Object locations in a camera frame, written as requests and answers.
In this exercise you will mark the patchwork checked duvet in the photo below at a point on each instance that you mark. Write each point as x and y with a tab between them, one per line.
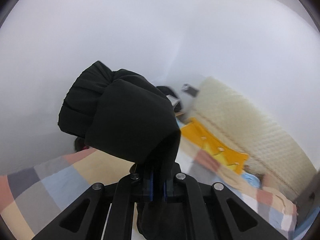
32	198

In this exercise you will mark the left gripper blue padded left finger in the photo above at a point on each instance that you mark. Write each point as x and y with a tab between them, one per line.
102	211

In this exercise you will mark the white tablet device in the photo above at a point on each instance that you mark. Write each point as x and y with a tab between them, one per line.
173	100

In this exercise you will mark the cream quilted headboard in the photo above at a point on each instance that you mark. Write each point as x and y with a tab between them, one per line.
236	122

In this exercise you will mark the black puffer jacket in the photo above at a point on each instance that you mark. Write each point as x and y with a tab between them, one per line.
122	114

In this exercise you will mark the light blue pillow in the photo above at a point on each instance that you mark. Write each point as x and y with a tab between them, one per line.
253	180

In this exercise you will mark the wooden bedside table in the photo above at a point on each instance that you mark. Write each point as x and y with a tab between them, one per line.
178	114

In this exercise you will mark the dark grey wardrobe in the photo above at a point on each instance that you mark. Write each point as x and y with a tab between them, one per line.
308	200

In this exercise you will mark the black bag on nightstand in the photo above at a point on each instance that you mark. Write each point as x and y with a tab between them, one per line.
168	91

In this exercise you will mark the yellow orange pillow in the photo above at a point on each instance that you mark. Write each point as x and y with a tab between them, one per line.
197	133

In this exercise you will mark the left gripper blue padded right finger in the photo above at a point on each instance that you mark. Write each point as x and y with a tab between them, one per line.
215	212

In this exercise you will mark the grey wall socket plate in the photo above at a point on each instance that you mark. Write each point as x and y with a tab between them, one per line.
190	90

